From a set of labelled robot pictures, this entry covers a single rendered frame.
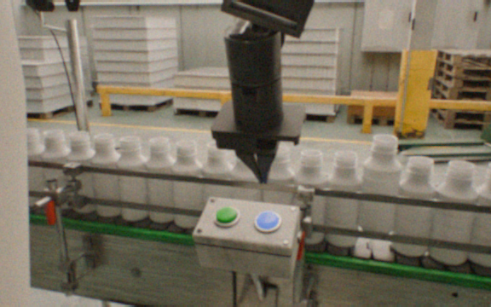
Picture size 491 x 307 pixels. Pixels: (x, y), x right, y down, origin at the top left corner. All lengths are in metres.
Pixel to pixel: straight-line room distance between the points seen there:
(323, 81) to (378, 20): 1.78
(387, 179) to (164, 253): 0.43
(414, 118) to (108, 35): 4.79
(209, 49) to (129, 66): 1.89
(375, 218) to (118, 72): 6.55
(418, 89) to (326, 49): 1.49
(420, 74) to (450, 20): 2.42
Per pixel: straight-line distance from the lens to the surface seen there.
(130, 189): 0.81
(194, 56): 8.31
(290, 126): 0.45
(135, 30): 6.86
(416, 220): 0.71
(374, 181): 0.68
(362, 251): 0.74
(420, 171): 0.70
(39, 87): 6.79
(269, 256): 0.56
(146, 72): 6.84
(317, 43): 5.98
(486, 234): 0.74
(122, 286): 0.90
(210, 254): 0.59
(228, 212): 0.58
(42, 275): 1.01
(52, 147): 0.91
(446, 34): 7.47
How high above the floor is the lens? 1.37
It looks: 18 degrees down
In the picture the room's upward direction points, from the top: straight up
